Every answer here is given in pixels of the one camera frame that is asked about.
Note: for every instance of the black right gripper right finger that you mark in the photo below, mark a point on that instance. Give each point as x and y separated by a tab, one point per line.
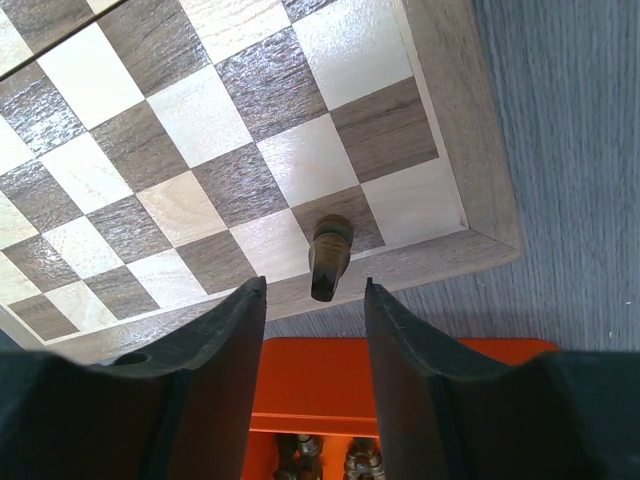
445	411

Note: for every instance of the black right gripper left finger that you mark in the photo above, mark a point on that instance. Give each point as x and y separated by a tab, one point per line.
177	408

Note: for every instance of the dark chess piece cluster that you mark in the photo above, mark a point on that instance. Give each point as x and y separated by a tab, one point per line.
305	456

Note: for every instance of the wooden chess board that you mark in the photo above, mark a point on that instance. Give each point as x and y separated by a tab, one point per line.
156	154

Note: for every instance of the orange plastic tray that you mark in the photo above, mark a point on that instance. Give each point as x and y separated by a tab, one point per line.
327	387

